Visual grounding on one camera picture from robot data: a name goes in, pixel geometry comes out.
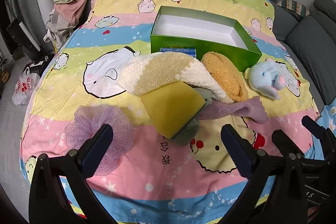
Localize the green cardboard box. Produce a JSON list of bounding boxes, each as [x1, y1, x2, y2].
[[150, 6, 262, 72]]

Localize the white plastic bag red print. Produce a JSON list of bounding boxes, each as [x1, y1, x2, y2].
[[12, 67, 40, 105]]

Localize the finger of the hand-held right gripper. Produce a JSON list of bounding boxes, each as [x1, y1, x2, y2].
[[272, 130, 305, 159], [301, 115, 336, 141]]

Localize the orange fuzzy towel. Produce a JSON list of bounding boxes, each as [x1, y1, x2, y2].
[[201, 52, 249, 102]]

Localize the blue floral cloth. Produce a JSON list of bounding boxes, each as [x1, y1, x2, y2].
[[314, 105, 336, 159]]

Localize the potted plant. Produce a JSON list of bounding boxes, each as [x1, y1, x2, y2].
[[0, 56, 11, 84]]

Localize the cartoon printed striped blanket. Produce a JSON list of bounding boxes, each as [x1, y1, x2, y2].
[[20, 0, 322, 223]]

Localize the grey-green cloth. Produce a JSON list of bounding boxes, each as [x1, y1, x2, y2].
[[173, 88, 214, 146]]

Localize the grey sofa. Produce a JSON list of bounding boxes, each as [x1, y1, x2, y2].
[[272, 0, 336, 106]]

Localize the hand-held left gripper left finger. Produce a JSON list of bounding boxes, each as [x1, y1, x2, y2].
[[29, 124, 114, 224]]

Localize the blue elephant plush toy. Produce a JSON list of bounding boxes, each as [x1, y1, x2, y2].
[[245, 58, 286, 101]]

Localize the dark low furniture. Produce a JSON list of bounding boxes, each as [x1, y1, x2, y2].
[[7, 19, 51, 63]]

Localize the purple mesh bath pouf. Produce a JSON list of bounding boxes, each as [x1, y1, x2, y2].
[[65, 105, 135, 176]]

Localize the grey and white clothes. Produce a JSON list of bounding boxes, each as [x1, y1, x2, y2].
[[43, 9, 79, 42]]

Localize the purple fuzzy cloth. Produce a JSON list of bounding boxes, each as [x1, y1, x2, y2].
[[197, 96, 269, 125]]

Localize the yellow sponge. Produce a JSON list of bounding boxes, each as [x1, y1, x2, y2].
[[140, 81, 206, 139]]

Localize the small blue printed box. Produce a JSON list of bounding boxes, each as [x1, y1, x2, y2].
[[160, 47, 198, 58]]

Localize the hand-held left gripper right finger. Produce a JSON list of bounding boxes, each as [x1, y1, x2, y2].
[[221, 124, 307, 224]]

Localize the white flat panel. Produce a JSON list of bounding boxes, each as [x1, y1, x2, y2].
[[37, 0, 56, 17]]

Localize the patterned cushion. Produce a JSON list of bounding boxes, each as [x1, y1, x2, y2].
[[277, 0, 310, 17]]

